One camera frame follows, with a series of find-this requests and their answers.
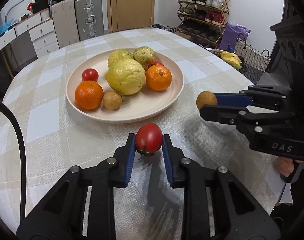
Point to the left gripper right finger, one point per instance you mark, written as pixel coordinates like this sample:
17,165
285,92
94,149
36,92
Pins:
216,205

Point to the large yellow guava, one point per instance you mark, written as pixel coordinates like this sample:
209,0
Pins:
126,77

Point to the brown longan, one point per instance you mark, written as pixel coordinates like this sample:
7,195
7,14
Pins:
206,98
112,100

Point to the white drawer desk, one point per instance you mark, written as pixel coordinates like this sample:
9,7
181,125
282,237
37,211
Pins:
41,31

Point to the green yellow guava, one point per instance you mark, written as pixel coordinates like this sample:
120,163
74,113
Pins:
118,55

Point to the red tomato with stem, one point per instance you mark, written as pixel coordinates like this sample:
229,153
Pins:
148,140

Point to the right hand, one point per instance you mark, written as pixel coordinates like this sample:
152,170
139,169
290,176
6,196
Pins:
285,166

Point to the beige suitcase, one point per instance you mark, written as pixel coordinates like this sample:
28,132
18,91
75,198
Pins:
63,14

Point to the wooden shoe rack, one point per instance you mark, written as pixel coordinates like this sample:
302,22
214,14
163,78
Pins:
204,19

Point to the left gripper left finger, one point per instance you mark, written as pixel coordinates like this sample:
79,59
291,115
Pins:
81,205

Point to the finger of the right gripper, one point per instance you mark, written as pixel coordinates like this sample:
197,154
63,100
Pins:
239,97
242,118

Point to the purple bag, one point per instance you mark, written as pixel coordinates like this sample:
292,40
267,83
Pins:
232,32

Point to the silver suitcase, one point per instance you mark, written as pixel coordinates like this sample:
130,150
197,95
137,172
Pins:
89,18

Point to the orange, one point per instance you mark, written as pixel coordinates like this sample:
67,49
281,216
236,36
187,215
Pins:
158,78
89,95

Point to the woven basket bag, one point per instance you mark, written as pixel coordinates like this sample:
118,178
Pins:
252,57

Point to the cream round plate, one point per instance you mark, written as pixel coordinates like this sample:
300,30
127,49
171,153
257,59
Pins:
140,106

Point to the red tomato on plate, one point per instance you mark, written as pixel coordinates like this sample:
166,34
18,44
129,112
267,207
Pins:
90,74

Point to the checkered tablecloth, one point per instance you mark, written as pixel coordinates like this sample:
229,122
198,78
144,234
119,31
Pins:
57,137

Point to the wooden door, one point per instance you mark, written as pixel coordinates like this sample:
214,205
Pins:
130,14

